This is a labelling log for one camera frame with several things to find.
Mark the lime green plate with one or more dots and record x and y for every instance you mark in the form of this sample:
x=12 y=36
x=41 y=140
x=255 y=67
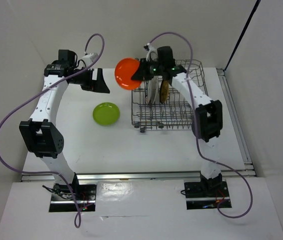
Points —
x=106 y=113

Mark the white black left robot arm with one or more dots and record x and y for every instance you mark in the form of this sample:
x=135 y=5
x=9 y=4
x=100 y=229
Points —
x=40 y=134

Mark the grey wire dish rack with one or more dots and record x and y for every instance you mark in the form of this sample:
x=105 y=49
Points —
x=175 y=112

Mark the aluminium front rail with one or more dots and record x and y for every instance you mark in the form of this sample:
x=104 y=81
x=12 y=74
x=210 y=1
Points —
x=124 y=176

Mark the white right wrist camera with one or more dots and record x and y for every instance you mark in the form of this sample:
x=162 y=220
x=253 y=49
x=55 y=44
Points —
x=149 y=51

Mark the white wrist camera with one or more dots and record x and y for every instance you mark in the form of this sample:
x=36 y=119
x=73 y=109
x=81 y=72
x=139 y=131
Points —
x=90 y=58
x=149 y=51

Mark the white plate teal rim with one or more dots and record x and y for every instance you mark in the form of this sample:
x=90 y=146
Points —
x=148 y=92
x=155 y=85

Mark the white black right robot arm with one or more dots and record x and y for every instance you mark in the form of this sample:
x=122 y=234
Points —
x=207 y=123

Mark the black corner strip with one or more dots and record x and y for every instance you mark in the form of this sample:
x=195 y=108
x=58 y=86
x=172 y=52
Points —
x=242 y=34

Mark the orange plate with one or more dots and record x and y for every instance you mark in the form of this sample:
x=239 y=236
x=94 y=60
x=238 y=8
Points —
x=124 y=71

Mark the white plate teal rim rear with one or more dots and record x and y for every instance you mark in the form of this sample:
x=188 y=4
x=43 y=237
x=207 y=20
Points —
x=155 y=85

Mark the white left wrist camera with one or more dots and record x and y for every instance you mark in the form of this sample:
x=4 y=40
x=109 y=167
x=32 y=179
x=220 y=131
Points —
x=90 y=58

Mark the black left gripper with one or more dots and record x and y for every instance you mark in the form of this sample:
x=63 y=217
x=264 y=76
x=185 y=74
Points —
x=100 y=86

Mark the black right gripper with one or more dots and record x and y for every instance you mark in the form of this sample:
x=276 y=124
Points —
x=141 y=74

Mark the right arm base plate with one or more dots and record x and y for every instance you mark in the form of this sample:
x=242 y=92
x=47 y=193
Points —
x=198 y=199

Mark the aluminium right side rail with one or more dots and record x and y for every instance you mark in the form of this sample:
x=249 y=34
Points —
x=249 y=169

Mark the aluminium rail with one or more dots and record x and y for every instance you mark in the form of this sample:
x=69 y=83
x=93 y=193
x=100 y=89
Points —
x=124 y=176
x=249 y=169

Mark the white plate teal rim front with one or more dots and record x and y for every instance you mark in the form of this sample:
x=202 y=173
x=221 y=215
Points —
x=148 y=92

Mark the brown patterned plate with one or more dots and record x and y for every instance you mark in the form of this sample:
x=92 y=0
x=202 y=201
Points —
x=163 y=91

